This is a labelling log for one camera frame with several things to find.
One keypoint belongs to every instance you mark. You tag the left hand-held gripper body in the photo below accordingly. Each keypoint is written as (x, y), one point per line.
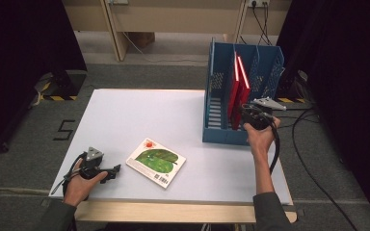
(91, 163)

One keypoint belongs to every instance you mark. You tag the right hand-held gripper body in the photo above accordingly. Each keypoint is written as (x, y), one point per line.
(260, 115)

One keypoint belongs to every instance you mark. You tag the red hardcover book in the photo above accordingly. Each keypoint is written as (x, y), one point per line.
(242, 93)

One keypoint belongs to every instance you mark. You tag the blue plastic file rack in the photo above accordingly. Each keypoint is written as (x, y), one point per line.
(224, 138)

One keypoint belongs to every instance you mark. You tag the white book with green leaf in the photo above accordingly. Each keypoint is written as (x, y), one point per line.
(155, 159)

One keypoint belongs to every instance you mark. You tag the person's right hand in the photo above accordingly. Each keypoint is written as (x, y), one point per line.
(261, 141)

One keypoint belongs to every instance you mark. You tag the person's left hand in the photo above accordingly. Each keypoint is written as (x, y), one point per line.
(80, 189)

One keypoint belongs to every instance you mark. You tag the black stand base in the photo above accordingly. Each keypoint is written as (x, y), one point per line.
(69, 85)

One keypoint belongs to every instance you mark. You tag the black curtain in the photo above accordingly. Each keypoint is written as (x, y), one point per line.
(13, 64)
(350, 80)

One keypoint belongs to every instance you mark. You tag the light wooden desk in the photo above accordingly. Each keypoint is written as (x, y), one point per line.
(173, 19)

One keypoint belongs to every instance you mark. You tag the cardboard box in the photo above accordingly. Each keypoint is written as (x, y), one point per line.
(143, 39)

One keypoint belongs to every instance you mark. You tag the white wall socket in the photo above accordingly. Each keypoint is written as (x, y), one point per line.
(259, 4)

